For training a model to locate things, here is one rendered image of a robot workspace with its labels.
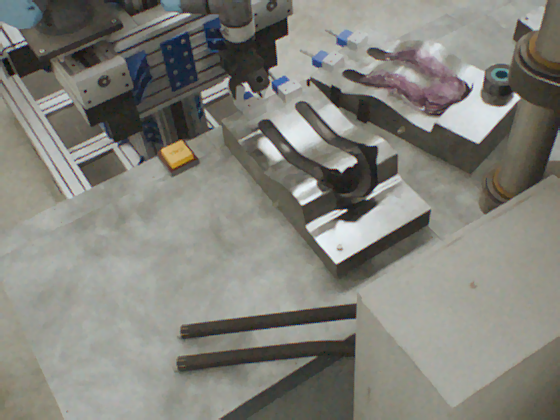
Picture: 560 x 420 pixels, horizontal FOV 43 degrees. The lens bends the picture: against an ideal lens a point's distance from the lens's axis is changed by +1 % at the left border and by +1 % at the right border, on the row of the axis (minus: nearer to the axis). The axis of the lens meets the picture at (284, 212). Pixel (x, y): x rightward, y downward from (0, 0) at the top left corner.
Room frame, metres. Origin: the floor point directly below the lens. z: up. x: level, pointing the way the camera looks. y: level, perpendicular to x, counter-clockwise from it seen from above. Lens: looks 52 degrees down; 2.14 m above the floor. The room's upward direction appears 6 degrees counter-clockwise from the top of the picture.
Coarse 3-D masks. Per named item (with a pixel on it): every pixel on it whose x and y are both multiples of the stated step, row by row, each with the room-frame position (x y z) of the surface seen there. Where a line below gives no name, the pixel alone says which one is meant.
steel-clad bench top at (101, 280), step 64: (512, 0) 1.74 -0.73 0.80; (128, 192) 1.15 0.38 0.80; (192, 192) 1.13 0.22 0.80; (256, 192) 1.11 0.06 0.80; (448, 192) 1.05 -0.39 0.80; (0, 256) 1.00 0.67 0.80; (64, 256) 0.98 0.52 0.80; (128, 256) 0.96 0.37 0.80; (192, 256) 0.94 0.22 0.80; (256, 256) 0.92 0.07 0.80; (384, 256) 0.88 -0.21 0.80; (64, 320) 0.81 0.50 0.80; (128, 320) 0.79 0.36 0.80; (192, 320) 0.77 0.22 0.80; (64, 384) 0.66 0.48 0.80; (128, 384) 0.64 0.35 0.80; (192, 384) 0.63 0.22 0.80; (256, 384) 0.61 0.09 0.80
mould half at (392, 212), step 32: (320, 96) 1.33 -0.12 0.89; (224, 128) 1.27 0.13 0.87; (256, 128) 1.24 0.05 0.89; (288, 128) 1.23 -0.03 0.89; (352, 128) 1.21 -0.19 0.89; (256, 160) 1.14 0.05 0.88; (320, 160) 1.09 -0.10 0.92; (352, 160) 1.06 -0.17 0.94; (384, 160) 1.05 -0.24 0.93; (288, 192) 1.00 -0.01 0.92; (320, 192) 0.98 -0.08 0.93; (384, 192) 1.02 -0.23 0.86; (320, 224) 0.95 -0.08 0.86; (352, 224) 0.94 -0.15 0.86; (384, 224) 0.93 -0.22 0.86; (416, 224) 0.94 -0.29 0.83; (320, 256) 0.89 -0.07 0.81; (352, 256) 0.86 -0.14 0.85
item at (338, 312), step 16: (224, 320) 0.73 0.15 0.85; (240, 320) 0.72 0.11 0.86; (256, 320) 0.72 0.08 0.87; (272, 320) 0.71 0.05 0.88; (288, 320) 0.70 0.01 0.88; (304, 320) 0.70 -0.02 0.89; (320, 320) 0.69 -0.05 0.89; (336, 320) 0.69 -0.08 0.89; (176, 336) 0.73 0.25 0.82; (192, 336) 0.72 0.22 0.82
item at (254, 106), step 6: (246, 96) 1.33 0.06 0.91; (252, 96) 1.33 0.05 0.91; (258, 96) 1.32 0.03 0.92; (246, 102) 1.30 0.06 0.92; (252, 102) 1.30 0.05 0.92; (258, 102) 1.29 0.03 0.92; (264, 102) 1.29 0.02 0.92; (246, 108) 1.28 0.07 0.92; (252, 108) 1.27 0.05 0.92; (258, 108) 1.28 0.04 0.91; (264, 108) 1.29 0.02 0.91; (246, 114) 1.28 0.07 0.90; (252, 114) 1.27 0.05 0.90; (258, 114) 1.28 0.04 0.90
